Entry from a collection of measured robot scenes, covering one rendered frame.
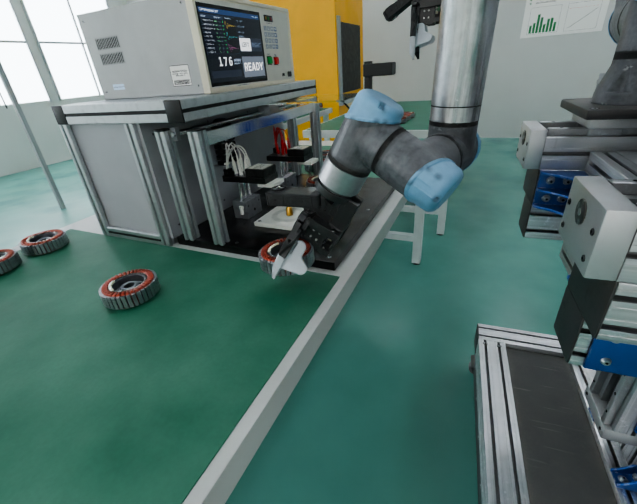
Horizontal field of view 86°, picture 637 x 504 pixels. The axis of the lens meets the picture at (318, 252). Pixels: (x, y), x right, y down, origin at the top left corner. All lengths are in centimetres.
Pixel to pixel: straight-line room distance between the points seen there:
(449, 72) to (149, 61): 74
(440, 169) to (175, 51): 72
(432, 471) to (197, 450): 95
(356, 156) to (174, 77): 61
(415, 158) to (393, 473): 105
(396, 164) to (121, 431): 51
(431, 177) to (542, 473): 89
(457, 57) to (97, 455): 71
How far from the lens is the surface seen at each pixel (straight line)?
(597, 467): 125
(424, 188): 49
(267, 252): 69
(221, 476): 49
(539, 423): 127
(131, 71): 112
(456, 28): 59
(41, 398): 69
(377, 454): 134
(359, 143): 52
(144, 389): 61
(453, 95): 59
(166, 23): 101
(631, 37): 102
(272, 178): 100
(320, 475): 131
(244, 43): 108
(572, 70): 620
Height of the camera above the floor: 115
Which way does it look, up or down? 28 degrees down
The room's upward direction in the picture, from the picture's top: 5 degrees counter-clockwise
